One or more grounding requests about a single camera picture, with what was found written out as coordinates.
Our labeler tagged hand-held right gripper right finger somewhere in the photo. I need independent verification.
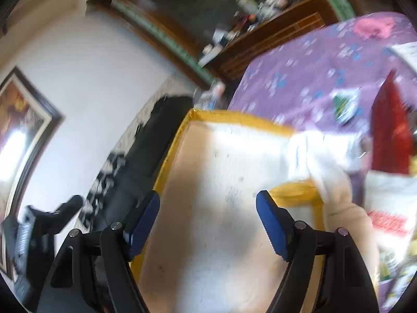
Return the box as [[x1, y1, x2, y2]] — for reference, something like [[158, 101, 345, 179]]
[[256, 190, 380, 313]]

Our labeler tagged pale yellow plush cloth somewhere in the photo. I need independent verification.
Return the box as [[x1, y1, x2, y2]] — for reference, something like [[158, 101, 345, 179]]
[[287, 130, 380, 284]]

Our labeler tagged white box with yellow tape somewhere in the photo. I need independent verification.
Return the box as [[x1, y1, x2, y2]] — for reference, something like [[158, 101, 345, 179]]
[[130, 109, 326, 313]]

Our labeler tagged wooden cabinet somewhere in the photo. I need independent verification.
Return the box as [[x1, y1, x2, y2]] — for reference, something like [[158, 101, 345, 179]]
[[87, 0, 356, 89]]

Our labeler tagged clutter of small items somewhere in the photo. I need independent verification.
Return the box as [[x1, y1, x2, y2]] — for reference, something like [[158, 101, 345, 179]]
[[197, 0, 315, 68]]

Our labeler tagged dark framed wall picture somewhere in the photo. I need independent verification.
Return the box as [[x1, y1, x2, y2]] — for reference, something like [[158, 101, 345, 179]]
[[0, 66, 65, 282]]

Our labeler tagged small green white packet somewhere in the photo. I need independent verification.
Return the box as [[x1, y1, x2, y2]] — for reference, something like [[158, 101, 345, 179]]
[[332, 89, 359, 125]]

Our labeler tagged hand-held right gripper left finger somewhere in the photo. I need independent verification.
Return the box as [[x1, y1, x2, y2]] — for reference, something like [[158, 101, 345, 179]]
[[37, 190, 161, 313]]

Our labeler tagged clear plastic bag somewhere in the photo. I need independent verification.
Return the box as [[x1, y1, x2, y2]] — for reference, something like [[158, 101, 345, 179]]
[[194, 81, 228, 110]]

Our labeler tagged white lace sofa cover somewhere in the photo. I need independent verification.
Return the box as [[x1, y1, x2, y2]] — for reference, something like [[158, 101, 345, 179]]
[[74, 92, 167, 229]]

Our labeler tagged purple floral blanket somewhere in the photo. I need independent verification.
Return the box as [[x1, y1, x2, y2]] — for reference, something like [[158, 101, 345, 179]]
[[226, 11, 417, 313]]

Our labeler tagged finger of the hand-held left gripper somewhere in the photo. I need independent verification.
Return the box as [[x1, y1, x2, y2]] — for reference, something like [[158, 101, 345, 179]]
[[42, 195, 84, 232]]

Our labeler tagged dark red fabric pouch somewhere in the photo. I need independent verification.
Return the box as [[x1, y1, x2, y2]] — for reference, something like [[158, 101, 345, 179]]
[[371, 69, 413, 175]]

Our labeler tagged green printed white bag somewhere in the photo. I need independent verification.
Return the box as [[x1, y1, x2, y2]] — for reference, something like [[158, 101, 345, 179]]
[[378, 251, 417, 304]]

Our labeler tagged cabinet mirror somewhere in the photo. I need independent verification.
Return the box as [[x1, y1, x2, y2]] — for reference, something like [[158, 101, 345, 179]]
[[125, 0, 315, 64]]

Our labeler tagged white bag with red print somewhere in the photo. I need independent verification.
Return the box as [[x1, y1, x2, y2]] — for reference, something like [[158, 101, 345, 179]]
[[365, 170, 417, 268]]

